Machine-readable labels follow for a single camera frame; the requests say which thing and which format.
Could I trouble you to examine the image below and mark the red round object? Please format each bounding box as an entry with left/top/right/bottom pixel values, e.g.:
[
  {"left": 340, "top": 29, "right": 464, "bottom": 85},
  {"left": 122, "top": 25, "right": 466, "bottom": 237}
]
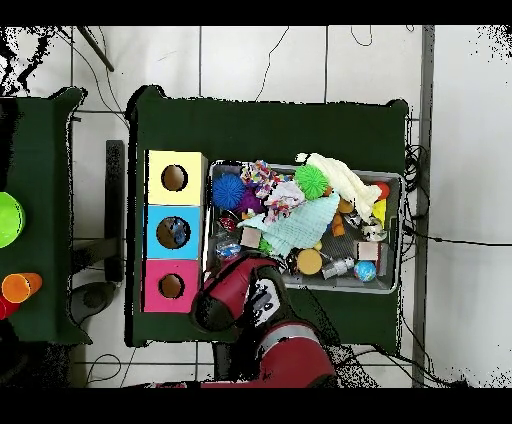
[{"left": 0, "top": 294, "right": 21, "bottom": 323}]

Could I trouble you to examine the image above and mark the orange bear toy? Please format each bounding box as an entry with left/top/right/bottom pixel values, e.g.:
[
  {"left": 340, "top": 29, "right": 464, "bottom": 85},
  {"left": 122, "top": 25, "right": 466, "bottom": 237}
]
[{"left": 329, "top": 198, "right": 355, "bottom": 238}]

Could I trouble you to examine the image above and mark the tan round bun toy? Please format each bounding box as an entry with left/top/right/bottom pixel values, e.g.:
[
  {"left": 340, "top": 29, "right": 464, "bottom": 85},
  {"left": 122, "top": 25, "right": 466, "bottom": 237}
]
[{"left": 296, "top": 247, "right": 325, "bottom": 277}]

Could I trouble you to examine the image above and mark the green bowl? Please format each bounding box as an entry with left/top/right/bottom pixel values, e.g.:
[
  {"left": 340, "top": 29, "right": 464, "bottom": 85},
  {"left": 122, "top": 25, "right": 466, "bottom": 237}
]
[{"left": 0, "top": 190, "right": 26, "bottom": 249}]

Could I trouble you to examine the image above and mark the green spiky ball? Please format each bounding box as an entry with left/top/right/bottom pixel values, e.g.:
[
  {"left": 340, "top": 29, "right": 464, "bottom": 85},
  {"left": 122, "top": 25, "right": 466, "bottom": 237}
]
[{"left": 293, "top": 164, "right": 330, "bottom": 201}]

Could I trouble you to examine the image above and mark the small blue globe ball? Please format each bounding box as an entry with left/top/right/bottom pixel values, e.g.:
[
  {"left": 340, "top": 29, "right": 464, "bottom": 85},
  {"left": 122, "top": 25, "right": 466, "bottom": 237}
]
[{"left": 354, "top": 259, "right": 378, "bottom": 284}]

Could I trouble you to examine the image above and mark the small red ball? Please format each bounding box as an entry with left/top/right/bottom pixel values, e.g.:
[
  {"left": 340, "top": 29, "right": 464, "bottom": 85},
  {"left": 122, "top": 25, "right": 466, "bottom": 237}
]
[{"left": 372, "top": 180, "right": 393, "bottom": 201}]

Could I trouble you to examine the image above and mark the colourful patterned cloth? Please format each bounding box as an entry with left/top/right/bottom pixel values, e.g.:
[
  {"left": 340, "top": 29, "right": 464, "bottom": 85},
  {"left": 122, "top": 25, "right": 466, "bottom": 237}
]
[
  {"left": 239, "top": 159, "right": 281, "bottom": 190},
  {"left": 262, "top": 179, "right": 307, "bottom": 222}
]

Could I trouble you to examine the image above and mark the red black toy car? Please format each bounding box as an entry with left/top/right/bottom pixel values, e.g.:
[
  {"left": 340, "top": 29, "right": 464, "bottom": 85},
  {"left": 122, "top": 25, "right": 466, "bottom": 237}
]
[{"left": 218, "top": 214, "right": 241, "bottom": 234}]

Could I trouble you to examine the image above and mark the shallow clear mesh bin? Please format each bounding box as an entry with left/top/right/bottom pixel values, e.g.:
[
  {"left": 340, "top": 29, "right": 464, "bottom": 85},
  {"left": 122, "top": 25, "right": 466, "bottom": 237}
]
[{"left": 203, "top": 161, "right": 404, "bottom": 296}]

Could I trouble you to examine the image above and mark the side table with green cloth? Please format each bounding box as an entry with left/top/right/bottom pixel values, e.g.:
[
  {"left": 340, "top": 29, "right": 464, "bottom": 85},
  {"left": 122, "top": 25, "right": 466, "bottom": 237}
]
[{"left": 0, "top": 86, "right": 87, "bottom": 345}]

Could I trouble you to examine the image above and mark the wooden box with three holes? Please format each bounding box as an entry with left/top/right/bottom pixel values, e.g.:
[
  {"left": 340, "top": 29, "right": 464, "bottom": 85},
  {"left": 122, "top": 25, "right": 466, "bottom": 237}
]
[{"left": 142, "top": 149, "right": 211, "bottom": 315}]

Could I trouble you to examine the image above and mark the mint green cloth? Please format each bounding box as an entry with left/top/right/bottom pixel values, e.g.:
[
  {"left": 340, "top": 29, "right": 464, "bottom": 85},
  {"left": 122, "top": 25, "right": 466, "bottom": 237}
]
[{"left": 238, "top": 194, "right": 341, "bottom": 259}]

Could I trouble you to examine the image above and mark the round silver tin can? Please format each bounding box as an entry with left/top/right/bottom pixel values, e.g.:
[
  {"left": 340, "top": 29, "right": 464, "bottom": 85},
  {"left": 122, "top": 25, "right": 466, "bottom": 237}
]
[{"left": 362, "top": 221, "right": 388, "bottom": 242}]

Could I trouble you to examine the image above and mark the orange round object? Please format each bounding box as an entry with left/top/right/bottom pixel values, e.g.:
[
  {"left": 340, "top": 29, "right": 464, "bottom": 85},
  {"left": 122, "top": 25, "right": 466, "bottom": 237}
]
[{"left": 0, "top": 271, "right": 44, "bottom": 305}]

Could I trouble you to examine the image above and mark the purple spiky ball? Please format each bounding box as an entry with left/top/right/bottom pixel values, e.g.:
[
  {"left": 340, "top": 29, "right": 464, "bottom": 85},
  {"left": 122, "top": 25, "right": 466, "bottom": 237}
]
[{"left": 238, "top": 187, "right": 264, "bottom": 213}]

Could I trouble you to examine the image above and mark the blue spiky ball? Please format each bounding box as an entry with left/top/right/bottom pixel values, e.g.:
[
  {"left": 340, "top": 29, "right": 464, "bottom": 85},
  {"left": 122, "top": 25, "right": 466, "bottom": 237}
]
[{"left": 211, "top": 173, "right": 248, "bottom": 210}]

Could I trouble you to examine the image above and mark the small wooden cube block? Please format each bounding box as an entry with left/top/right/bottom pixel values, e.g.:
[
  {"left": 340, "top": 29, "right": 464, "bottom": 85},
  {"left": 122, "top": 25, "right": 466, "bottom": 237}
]
[{"left": 355, "top": 239, "right": 381, "bottom": 262}]

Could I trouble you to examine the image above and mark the pale yellow cloth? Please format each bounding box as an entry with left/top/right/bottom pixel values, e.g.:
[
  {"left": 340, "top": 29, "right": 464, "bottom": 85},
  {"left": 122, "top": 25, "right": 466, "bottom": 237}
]
[{"left": 294, "top": 151, "right": 384, "bottom": 224}]

